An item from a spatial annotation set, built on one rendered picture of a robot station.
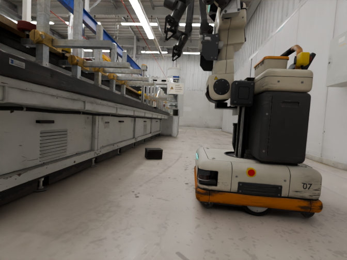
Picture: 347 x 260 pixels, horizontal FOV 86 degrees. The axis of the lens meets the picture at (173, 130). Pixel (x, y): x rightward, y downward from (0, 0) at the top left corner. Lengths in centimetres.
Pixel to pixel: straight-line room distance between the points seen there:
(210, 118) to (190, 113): 131
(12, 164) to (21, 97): 45
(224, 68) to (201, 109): 1070
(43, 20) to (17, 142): 64
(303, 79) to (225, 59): 46
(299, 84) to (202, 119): 1085
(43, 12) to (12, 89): 37
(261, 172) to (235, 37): 85
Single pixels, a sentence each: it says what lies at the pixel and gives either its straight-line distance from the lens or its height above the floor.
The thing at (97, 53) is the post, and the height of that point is 93.
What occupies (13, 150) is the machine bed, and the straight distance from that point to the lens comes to 130.
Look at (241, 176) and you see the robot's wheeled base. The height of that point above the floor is 21.
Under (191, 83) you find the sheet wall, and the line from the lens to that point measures 1215.
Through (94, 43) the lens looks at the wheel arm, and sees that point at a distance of 99.
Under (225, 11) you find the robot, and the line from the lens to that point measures 126.
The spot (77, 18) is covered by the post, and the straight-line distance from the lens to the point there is 135.
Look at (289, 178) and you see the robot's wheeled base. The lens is 118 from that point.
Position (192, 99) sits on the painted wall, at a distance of 1198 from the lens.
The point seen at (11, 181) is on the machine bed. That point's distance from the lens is 128.
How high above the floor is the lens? 50
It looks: 3 degrees down
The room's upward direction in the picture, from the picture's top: 3 degrees clockwise
